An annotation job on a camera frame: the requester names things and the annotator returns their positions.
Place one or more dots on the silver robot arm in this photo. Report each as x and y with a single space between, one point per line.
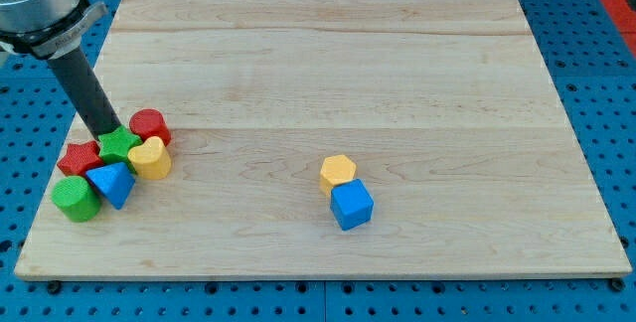
46 29

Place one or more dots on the yellow hexagon block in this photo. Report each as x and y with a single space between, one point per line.
336 170

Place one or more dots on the blue cube block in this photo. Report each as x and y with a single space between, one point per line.
351 204

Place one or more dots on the wooden board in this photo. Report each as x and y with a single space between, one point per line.
447 108

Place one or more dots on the yellow heart block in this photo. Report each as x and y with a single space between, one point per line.
151 159

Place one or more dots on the red cylinder block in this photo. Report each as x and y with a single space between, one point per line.
149 122

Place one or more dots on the green star block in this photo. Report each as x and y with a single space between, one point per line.
114 146

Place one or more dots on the blue triangle block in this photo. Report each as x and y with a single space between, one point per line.
114 182

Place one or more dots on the red star block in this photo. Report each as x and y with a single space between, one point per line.
79 158

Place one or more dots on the green cylinder block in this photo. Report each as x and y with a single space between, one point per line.
76 199

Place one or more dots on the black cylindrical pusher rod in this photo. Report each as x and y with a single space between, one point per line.
79 82

